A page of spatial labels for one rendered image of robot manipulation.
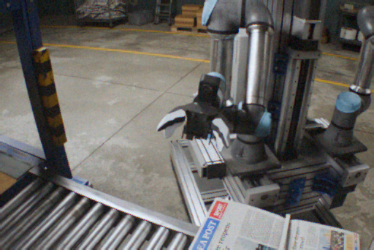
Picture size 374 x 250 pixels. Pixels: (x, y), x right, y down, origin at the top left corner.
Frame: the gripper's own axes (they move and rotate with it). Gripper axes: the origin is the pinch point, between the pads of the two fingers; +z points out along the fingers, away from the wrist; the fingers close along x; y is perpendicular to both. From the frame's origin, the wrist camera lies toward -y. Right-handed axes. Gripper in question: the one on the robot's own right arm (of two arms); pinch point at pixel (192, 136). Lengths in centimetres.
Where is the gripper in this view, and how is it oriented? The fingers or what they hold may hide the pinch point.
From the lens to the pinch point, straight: 61.2
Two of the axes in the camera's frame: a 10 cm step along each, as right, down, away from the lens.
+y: -1.3, 8.3, 5.4
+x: -9.7, -2.3, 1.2
